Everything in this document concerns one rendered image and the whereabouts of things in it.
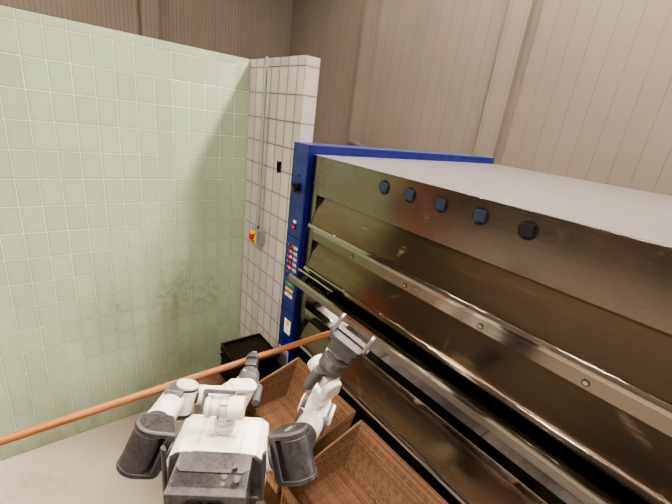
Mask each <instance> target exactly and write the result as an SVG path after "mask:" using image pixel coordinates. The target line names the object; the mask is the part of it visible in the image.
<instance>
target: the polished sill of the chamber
mask: <svg viewBox="0 0 672 504"><path fill-rule="evenodd" d="M305 314H306V315H307V316H309V317H310V318H311V319H312V320H313V321H315V322H316V323H317V324H318V325H319V326H321V327H322V328H323V329H324V330H326V331H329V330H330V329H331V328H332V327H331V326H332V325H333V323H334V322H333V321H332V320H330V319H329V318H328V317H327V316H325V315H324V314H323V313H321V312H320V311H319V310H318V309H316V308H315V307H314V306H310V307H306V308H305ZM361 360H362V361H363V362H364V363H365V364H367V365H368V366H369V367H370V368H371V369H373V370H374V371H375V372H376V373H377V374H379V375H380V376H381V377H382V378H383V379H385V380H386V381H387V382H388V383H390V384H391V385H392V386H393V387H394V388H396V389H397V390H398V391H399V392H400V393H402V394H403V395H404V396H405V397H406V398H408V399H409V400H410V401H411V402H412V403H414V404H415V405H416V406H417V407H418V408H420V409H421V410H422V411H423V412H425V413H426V414H427V415H428V416H429V417H431V418H432V419H433V420H434V421H435V422H437V423H438V424H439V425H440V426H441V427H443V428H444V429H445V430H446V431H447V432H449V433H450V434H451V435H452V436H454V437H455V438H456V439H457V440H458V441H460V442H461V443H462V444H463V445H464V446H466V447H467V448H468V449H469V450H470V451H472V452H473V453H474V454H475V455H476V456H478V457H479V458H480V459H481V460H483V461H484V462H485V463H486V464H487V465H489V466H490V467H491V468H492V469H493V470H495V471H496V472H497V473H498V474H499V475H501V476H502V477H503V478H504V479H505V480H507V481H508V482H509V483H510V484H511V485H513V486H514V487H515V488H516V489H518V490H519V491H520V492H521V493H522V494H524V495H525V496H526V497H527V498H528V499H530V500H531V501H532V502H533V503H534V504H566V503H565V502H564V501H563V500H561V499H560V498H559V497H557V496H556V495H555V494H554V493H552V492H551V491H550V490H548V489H547V488H546V487H545V486H543V485H542V484H541V483H540V482H538V481H537V480H536V479H534V478H533V477H532V476H531V475H529V474H528V473H527V472H525V471H524V470H523V469H522V468H520V467H519V466H518V465H516V464H515V463H514V462H513V461H511V460H510V459H509V458H507V457H506V456H505V455H504V454H502V453H501V452H500V451H498V450H497V449H496V448H495V447H493V446H492V445H491V444H489V443H488V442H487V441H486V440H484V439H483V438H482V437H480V436H479V435H478V434H477V433H475V432H474V431H473V430H472V429H470V428H469V427H468V426H466V425H465V424H464V423H463V422H461V421H460V420H459V419H457V418H456V417H455V416H454V415H452V414H451V413H450V412H448V411H447V410H446V409H445V408H443V407H442V406H441V405H439V404H438V403H437V402H436V401H434V400H433V399H432V398H430V397H429V396H428V395H427V394H425V393H424V392H423V391H421V390H420V389H419V388H418V387H416V386H415V385H414V384H412V383H411V382H410V381H409V380H407V379H406V378H405V377H404V376H402V375H401V374H400V373H398V372H397V371H396V370H395V369H393V368H392V367H391V366H389V365H388V364H387V363H386V362H384V361H383V360H382V359H380V358H379V357H378V356H377V355H375V354H374V353H373V352H371V351H369V352H368V353H367V355H363V357H362V358H361Z"/></svg>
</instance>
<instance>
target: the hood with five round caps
mask: <svg viewBox="0 0 672 504"><path fill-rule="evenodd" d="M317 195H318V196H321V197H323V198H326V199H328V200H331V201H334V202H336V203H339V204H341V205H344V206H346V207H349V208H351V209H354V210H356V211H359V212H361V213H364V214H366V215H369V216H372V217H374V218H377V219H379V220H382V221H384V222H387V223H389V224H392V225H394V226H397V227H399V228H402V229H405V230H407V231H410V232H412V233H415V234H417V235H420V236H422V237H425V238H427V239H430V240H432V241H435V242H438V243H440V244H443V245H445V246H448V247H450V248H453V249H455V250H458V251H460V252H463V253H465V254H468V255H470V256H473V257H476V258H478V259H481V260H483V261H486V262H488V263H491V264H493V265H496V266H498V267H501V268H503V269H506V270H509V271H511V272H514V273H516V274H519V275H521V276H524V277H526V278H529V279H531V280H534V281H536V282H539V283H541V284H544V285H547V286H549V287H552V288H554V289H557V290H559V291H562V292H564V293H567V294H569V295H572V296H574V297H577V298H580V299H582V300H585V301H587V302H590V303H592V304H595V305H597V306H600V307H602V308H605V309H607V310H610V311H612V312H615V313H618V314H620V315H623V316H625V317H628V318H630V319H633V320H635V321H638V322H640V323H643V324H645V325H648V326H651V327H653V328H656V329H658V330H661V331H663V332H666V333H668V334H671V335H672V248H669V247H665V246H662V245H658V244H654V243H650V242H646V241H642V240H639V239H635V238H631V237H627V236H623V235H619V234H616V233H612V232H608V231H604V230H600V229H596V228H593V227H589V226H585V225H581V224H577V223H573V222H570V221H566V220H562V219H558V218H554V217H550V216H547V215H543V214H539V213H535V212H531V211H528V210H524V209H520V208H516V207H512V206H508V205H505V204H501V203H497V202H493V201H489V200H485V199H482V198H478V197H474V196H470V195H466V194H462V193H459V192H455V191H451V190H447V189H443V188H439V187H436V186H432V185H428V184H424V183H420V182H416V181H413V180H409V179H405V178H401V177H397V176H393V175H390V174H386V173H382V172H378V171H374V170H371V169H367V168H363V167H359V166H355V165H351V164H348V163H344V162H340V161H336V160H332V159H328V158H325V157H321V161H320V170H319V180H318V189H317Z"/></svg>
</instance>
